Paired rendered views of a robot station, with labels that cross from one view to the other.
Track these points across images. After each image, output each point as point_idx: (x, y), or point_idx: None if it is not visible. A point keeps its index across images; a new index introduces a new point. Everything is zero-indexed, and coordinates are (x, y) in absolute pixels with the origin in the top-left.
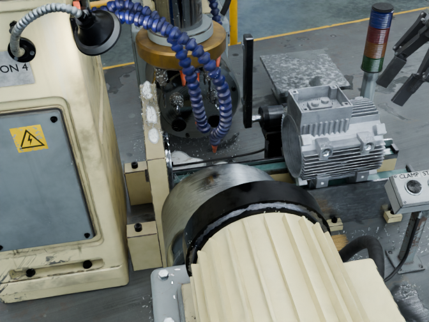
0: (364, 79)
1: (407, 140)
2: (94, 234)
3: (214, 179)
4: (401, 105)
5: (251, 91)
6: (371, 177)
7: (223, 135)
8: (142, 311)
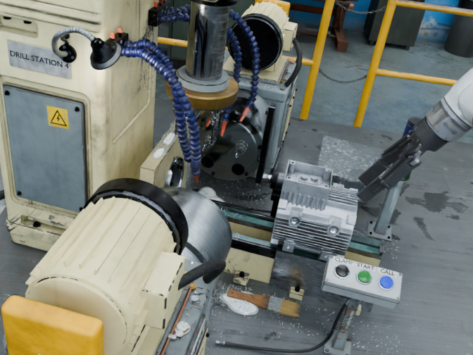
0: None
1: (418, 256)
2: None
3: (172, 195)
4: (364, 201)
5: (265, 151)
6: None
7: (194, 165)
8: None
